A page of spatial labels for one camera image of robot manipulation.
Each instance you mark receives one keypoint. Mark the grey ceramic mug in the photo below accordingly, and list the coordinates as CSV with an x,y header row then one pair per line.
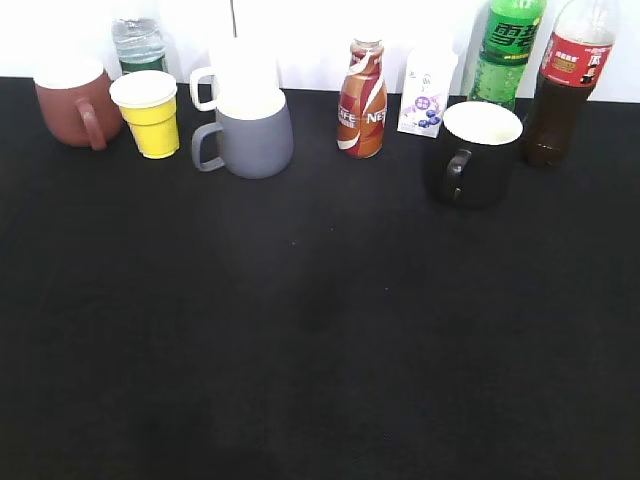
x,y
252,135

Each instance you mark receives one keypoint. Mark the red label iced tea bottle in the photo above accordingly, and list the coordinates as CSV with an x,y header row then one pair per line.
x,y
576,53

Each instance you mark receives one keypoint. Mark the yellow paper cup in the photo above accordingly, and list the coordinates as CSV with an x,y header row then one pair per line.
x,y
147,102

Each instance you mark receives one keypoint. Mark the green Sprite bottle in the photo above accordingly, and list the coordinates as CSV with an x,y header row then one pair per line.
x,y
504,52

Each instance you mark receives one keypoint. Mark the brown Nescafe coffee bottle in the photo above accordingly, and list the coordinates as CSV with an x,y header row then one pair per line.
x,y
362,104

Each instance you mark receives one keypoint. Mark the black table cloth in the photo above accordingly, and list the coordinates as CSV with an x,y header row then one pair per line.
x,y
331,322

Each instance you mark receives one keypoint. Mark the white ceramic mug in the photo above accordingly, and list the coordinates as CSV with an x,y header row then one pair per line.
x,y
236,66

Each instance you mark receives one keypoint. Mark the black ceramic mug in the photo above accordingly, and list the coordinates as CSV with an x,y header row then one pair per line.
x,y
474,156

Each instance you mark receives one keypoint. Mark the white blueberry milk carton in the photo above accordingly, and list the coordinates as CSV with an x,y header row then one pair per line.
x,y
425,92

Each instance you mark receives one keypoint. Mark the clear water bottle green label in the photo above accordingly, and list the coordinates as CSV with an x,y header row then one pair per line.
x,y
139,45

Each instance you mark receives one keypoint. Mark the brown ceramic mug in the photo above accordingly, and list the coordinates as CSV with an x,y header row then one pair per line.
x,y
73,94

